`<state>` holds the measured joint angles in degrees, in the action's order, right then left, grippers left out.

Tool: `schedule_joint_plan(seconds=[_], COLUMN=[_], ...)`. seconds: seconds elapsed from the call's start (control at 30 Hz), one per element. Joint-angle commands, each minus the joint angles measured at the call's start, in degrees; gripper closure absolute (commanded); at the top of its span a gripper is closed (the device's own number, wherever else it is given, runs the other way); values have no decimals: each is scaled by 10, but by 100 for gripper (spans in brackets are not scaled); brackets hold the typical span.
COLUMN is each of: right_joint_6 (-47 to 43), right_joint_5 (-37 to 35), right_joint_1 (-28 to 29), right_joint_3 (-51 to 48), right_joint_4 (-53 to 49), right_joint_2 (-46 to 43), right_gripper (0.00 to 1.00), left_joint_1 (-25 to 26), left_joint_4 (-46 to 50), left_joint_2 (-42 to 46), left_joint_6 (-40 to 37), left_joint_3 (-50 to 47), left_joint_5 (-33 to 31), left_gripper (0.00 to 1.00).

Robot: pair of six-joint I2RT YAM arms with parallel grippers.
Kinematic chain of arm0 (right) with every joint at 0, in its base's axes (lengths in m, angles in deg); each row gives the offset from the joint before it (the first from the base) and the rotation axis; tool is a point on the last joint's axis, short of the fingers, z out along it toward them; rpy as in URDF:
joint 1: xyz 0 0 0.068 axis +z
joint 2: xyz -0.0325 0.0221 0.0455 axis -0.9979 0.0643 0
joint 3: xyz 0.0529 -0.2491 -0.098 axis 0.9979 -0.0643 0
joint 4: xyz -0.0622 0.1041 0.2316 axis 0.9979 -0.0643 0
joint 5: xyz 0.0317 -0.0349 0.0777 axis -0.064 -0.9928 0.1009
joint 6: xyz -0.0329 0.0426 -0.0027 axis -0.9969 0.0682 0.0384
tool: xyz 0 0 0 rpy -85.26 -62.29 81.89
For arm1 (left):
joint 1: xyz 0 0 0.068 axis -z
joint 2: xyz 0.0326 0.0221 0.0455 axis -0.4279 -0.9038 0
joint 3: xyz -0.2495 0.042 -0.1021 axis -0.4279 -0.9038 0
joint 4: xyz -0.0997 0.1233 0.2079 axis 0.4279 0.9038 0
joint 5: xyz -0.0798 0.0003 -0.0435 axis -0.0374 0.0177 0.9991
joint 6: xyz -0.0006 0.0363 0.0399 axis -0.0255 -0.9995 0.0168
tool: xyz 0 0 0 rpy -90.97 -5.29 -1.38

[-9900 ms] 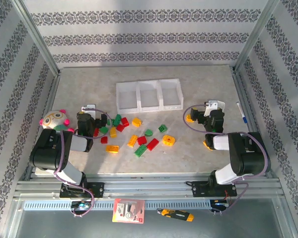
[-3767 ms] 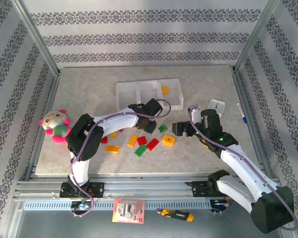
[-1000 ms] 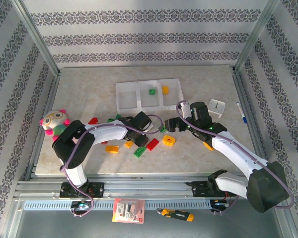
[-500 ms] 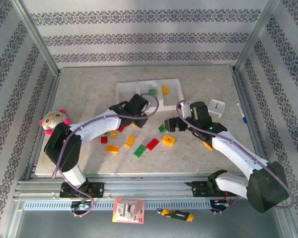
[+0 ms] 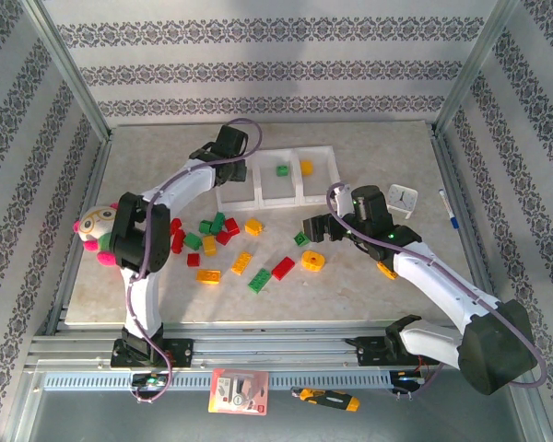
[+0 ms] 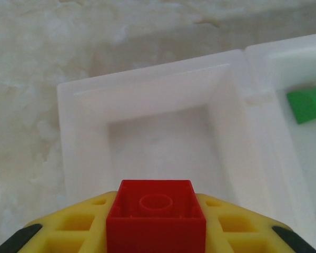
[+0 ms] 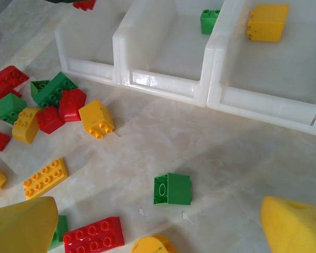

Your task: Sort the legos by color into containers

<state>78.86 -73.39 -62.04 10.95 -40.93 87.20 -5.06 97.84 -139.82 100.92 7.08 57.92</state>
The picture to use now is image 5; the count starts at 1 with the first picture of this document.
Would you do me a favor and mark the rounded yellow lego brick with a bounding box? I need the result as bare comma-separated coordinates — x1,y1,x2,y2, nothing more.
300,250,327,272

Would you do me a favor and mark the small electronics board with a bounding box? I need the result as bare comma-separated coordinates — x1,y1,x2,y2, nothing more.
390,369,426,386
129,372,171,389

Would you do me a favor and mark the slotted grey cable duct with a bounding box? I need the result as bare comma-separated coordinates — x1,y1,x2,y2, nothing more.
42,371,394,392

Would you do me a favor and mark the aluminium corner post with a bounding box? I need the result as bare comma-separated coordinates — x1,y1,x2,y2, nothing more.
20,0,112,142
430,0,523,135

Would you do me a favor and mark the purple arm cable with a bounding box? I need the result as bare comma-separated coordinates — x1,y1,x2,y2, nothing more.
325,182,548,401
126,118,265,405

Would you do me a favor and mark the white marker with blue cap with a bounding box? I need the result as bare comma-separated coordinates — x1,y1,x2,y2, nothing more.
438,188,460,230

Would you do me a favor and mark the aluminium mounting rail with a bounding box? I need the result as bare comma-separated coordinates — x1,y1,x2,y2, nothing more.
25,321,524,369

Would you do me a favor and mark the aluminium side rail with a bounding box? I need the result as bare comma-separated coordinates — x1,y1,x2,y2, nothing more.
43,135,114,335
428,122,511,332

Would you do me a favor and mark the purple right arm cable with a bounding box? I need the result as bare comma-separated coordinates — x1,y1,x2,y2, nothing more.
325,182,548,401

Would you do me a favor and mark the pink blister pack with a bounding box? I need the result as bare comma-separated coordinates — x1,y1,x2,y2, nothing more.
206,367,269,417

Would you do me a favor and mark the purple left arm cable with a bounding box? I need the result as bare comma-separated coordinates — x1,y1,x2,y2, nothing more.
126,118,265,405

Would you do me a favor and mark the yellow and black screwdriver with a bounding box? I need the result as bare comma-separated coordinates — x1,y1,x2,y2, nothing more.
290,388,361,413

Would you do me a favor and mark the white square clock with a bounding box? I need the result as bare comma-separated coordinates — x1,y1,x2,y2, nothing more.
386,183,419,220

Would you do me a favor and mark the large green lego brick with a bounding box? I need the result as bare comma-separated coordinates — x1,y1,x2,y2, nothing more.
247,267,273,294

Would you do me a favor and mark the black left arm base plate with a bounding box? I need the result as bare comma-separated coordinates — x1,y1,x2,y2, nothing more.
110,338,194,368

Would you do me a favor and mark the plush doll with glasses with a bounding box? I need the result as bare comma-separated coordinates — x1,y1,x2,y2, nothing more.
72,202,121,267

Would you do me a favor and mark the large red lego brick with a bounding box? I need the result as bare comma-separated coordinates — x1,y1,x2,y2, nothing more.
271,256,297,281

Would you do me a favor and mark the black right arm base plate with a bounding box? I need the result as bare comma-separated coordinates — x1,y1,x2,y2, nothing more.
345,335,440,368

